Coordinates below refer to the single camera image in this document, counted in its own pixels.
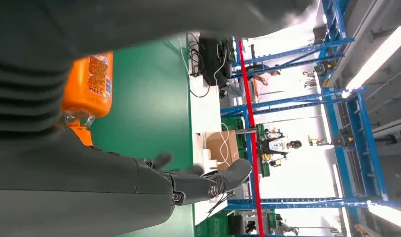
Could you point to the white table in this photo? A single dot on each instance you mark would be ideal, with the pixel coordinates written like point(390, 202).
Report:
point(203, 111)

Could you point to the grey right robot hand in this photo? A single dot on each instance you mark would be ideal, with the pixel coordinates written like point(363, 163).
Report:
point(73, 183)

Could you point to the brown cardboard box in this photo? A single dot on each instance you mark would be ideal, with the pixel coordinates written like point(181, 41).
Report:
point(213, 147)

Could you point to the humanoid robot on gantry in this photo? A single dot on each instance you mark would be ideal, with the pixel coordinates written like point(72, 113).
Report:
point(279, 144)

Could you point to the black yellow hoist winch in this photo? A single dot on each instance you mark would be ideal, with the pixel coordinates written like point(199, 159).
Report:
point(324, 73)
point(342, 139)

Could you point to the green plastic crate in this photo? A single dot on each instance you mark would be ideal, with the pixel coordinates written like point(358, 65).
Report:
point(233, 124)
point(217, 225)

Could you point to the red pole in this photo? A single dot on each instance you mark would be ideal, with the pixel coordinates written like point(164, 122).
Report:
point(257, 196)

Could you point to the person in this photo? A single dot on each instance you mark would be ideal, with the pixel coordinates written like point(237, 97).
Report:
point(236, 90)

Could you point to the black carry bag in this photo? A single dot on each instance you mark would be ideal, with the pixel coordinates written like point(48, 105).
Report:
point(210, 62)

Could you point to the ceiling light strip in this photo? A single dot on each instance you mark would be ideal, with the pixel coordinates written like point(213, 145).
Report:
point(390, 214)
point(377, 59)

